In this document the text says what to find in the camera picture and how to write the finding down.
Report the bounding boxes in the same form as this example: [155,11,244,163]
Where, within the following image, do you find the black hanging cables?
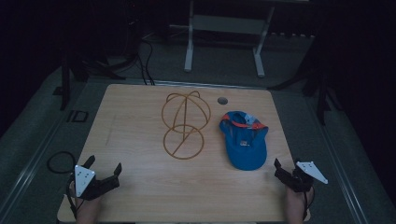
[124,3,157,86]

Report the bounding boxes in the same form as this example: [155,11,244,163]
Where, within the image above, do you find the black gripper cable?
[65,175,86,219]
[301,186,316,220]

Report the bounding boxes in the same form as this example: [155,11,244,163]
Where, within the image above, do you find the person's right hand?
[284,184,315,224]

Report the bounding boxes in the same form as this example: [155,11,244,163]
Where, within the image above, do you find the gold wire hat stand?
[161,90,212,161]

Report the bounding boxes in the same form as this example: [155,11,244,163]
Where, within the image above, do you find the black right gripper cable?
[301,186,316,220]

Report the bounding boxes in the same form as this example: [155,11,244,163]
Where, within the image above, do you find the black rectangular floor bracket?
[65,109,90,123]

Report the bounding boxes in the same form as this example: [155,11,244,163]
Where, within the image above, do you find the person's left hand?
[69,181,103,224]

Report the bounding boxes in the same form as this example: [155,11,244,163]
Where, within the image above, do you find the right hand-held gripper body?
[287,161,329,193]

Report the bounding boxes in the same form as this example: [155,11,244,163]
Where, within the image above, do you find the black metal stand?
[51,49,127,112]
[267,40,345,127]

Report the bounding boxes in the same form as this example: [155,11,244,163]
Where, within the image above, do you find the white metal desk frame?
[169,0,311,78]

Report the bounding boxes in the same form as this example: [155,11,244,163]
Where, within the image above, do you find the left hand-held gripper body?
[66,164,110,202]

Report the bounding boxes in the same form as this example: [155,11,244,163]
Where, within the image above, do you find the black looped floor cable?
[46,150,78,175]

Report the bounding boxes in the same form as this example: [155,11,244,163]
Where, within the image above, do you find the blue and orange cap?
[219,110,270,172]

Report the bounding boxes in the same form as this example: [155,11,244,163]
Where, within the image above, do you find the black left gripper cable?
[65,175,86,219]

